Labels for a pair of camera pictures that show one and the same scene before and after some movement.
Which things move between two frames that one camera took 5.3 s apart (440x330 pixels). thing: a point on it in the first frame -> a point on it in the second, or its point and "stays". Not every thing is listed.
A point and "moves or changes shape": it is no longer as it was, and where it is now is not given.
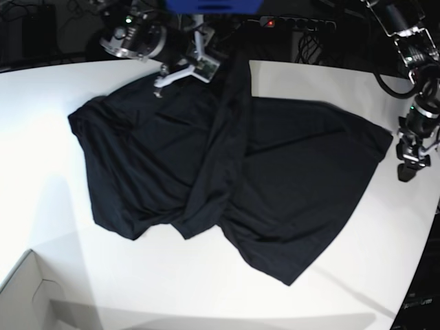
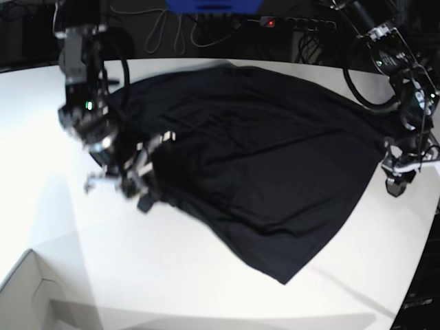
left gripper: [178, 46] -> [119, 156]
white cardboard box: [29, 302] stays
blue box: [210, 7] stays
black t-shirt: [279, 176] moves or changes shape
